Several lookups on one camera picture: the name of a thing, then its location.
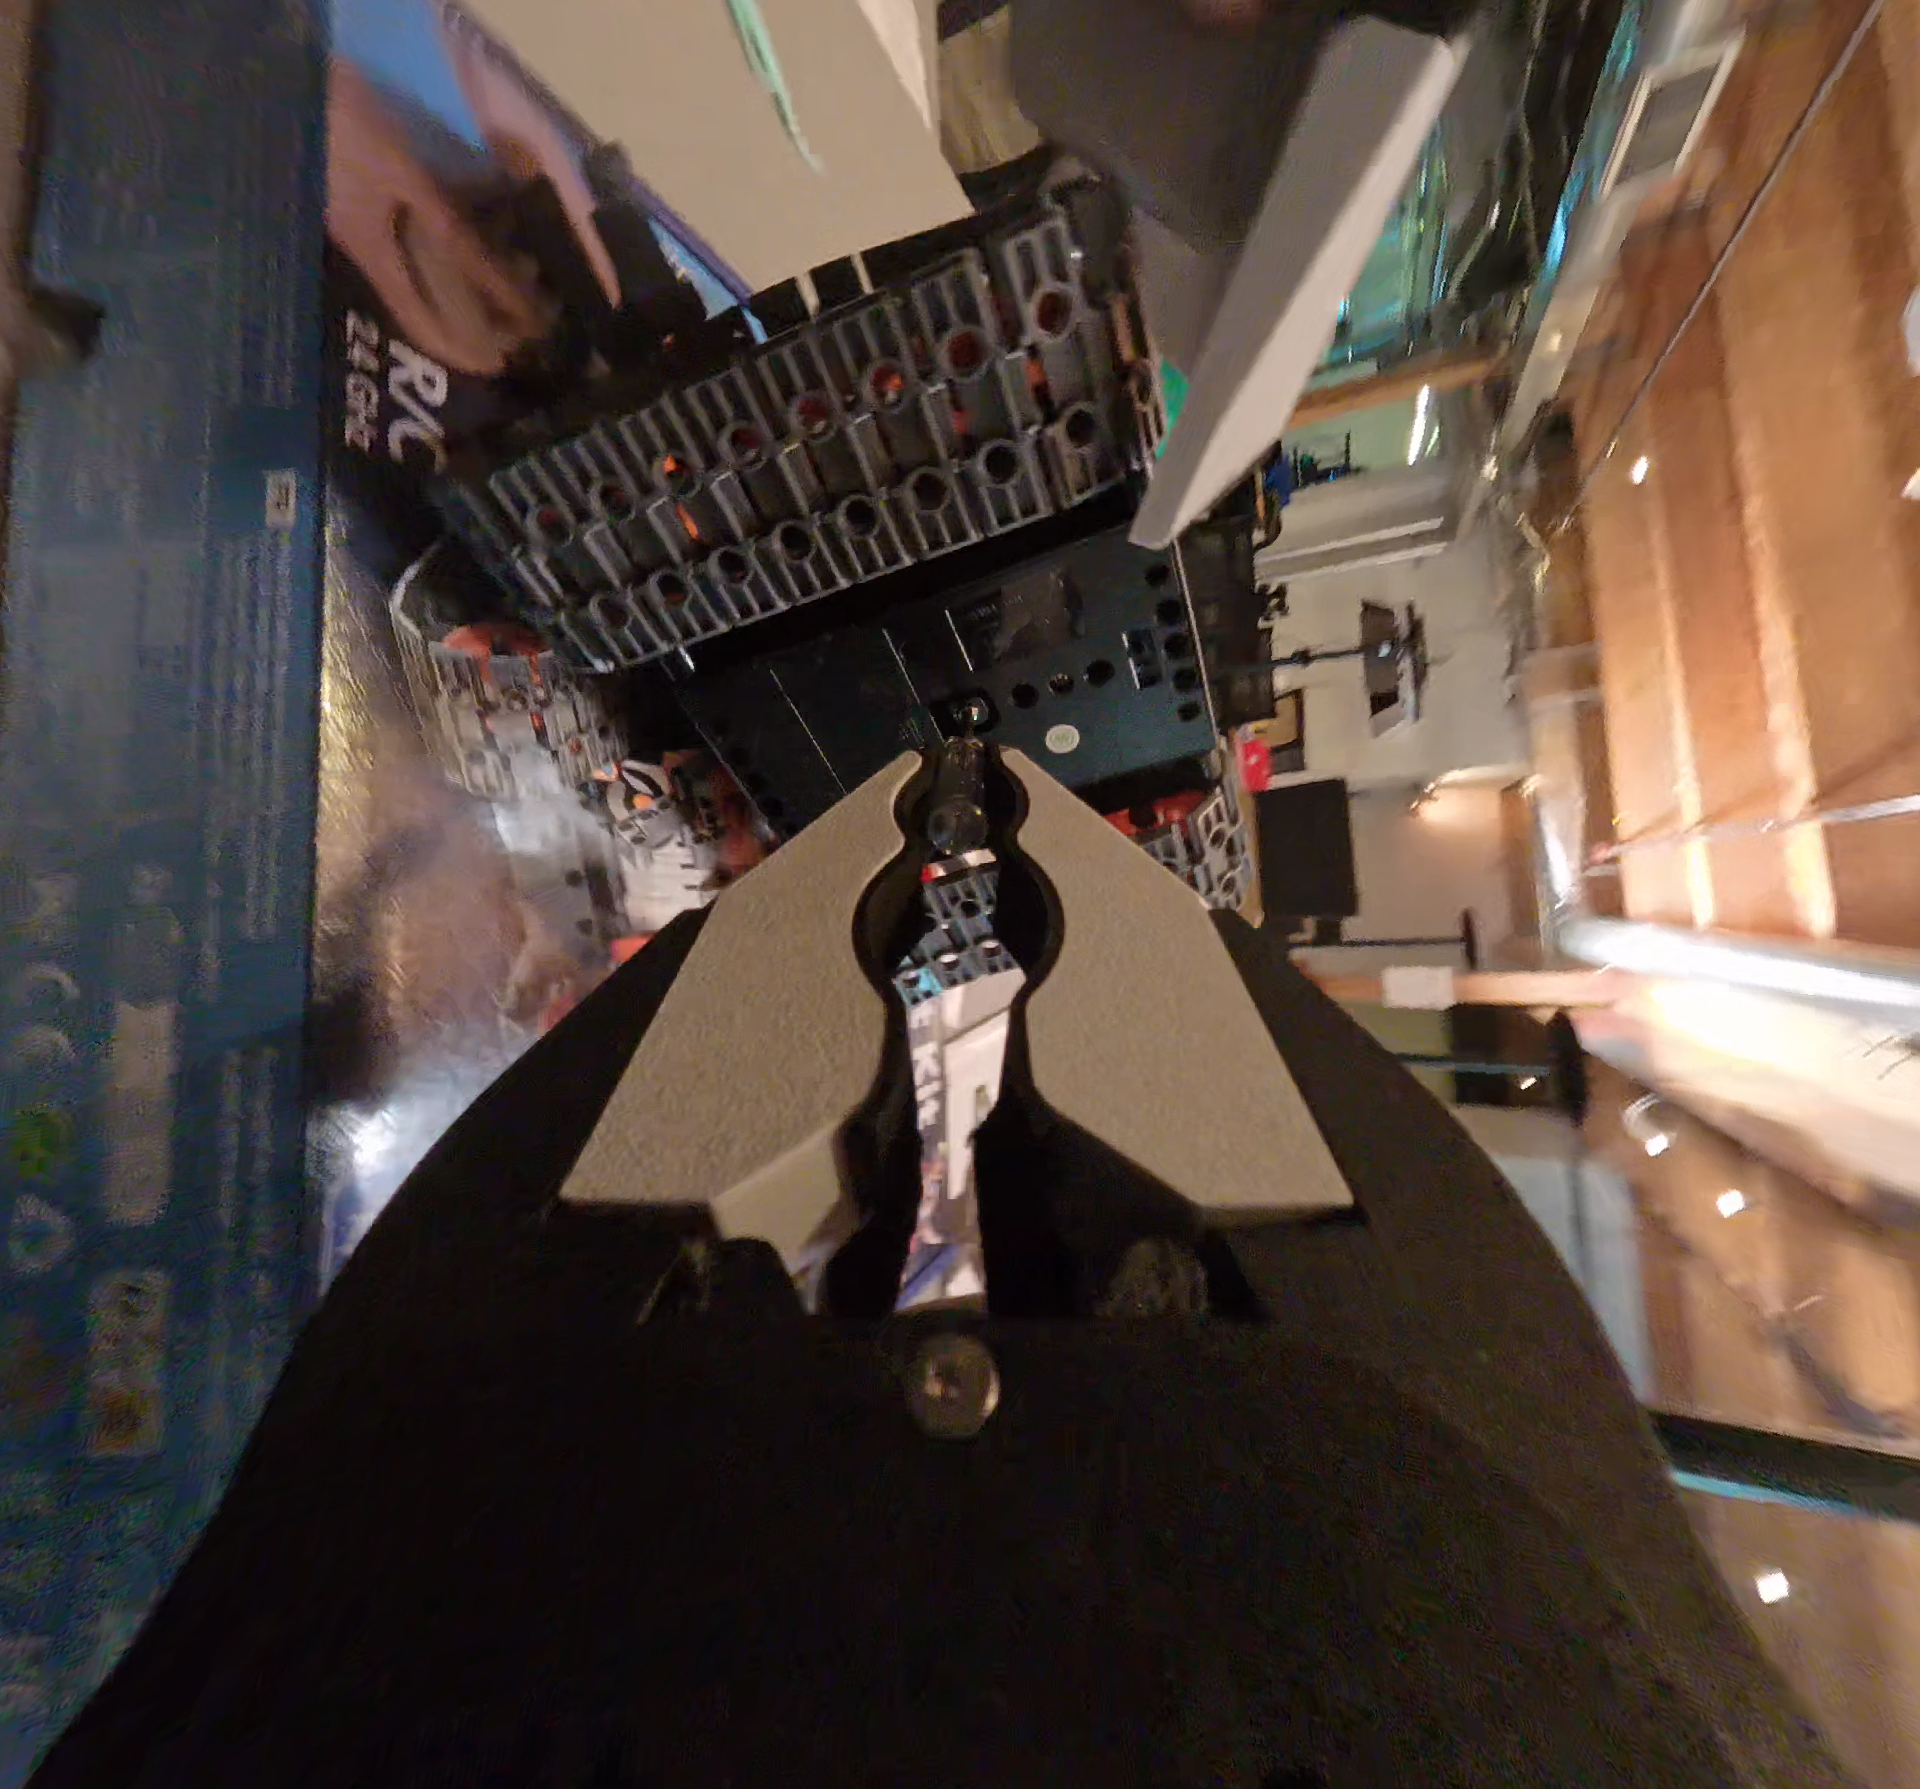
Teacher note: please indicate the blue robot kit box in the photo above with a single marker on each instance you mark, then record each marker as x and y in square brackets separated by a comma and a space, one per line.
[182, 769]

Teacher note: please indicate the teal tweezers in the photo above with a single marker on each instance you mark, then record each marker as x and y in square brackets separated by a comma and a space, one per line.
[753, 34]

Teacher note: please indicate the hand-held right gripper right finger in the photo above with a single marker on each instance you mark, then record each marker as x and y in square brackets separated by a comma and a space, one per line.
[1186, 1069]

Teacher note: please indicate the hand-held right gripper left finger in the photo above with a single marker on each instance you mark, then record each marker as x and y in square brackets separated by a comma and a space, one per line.
[720, 1069]

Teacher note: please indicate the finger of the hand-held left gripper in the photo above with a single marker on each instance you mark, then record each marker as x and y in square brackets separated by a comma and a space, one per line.
[1320, 230]

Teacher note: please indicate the tracked building-block toy robot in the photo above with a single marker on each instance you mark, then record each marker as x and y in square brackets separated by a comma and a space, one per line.
[873, 468]

